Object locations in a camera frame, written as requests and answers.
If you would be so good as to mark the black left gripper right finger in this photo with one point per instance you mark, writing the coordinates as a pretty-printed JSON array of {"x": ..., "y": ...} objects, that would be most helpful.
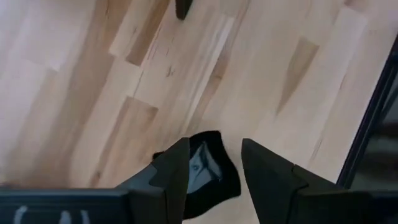
[{"x": 273, "y": 193}]

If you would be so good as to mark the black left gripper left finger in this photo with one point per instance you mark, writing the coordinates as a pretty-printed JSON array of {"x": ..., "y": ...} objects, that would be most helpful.
[{"x": 168, "y": 186}]

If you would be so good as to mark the wavy pointed black plate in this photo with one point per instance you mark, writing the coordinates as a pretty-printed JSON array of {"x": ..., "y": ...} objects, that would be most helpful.
[{"x": 224, "y": 193}]

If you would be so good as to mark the rounded wavy black plate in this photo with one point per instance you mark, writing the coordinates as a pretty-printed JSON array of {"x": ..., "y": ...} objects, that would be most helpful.
[{"x": 183, "y": 7}]

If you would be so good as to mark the black metal table frame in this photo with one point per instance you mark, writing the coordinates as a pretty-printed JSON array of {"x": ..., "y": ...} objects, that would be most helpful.
[{"x": 365, "y": 124}]

